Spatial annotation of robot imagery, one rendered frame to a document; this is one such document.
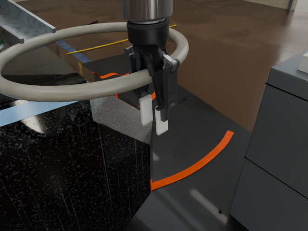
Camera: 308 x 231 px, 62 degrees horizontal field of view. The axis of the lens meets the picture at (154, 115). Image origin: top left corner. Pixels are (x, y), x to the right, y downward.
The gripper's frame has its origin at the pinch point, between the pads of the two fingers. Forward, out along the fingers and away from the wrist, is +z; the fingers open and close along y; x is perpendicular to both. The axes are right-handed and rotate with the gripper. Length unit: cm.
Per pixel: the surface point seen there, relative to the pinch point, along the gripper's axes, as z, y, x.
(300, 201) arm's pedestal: 48, -23, -45
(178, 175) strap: 78, 36, -45
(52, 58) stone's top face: -1.6, 48.6, 1.6
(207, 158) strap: 79, 34, -68
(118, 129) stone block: 15.4, 20.6, -2.4
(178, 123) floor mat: 77, 70, -81
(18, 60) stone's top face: -2, 55, 11
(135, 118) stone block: 18.1, 24.8, -12.5
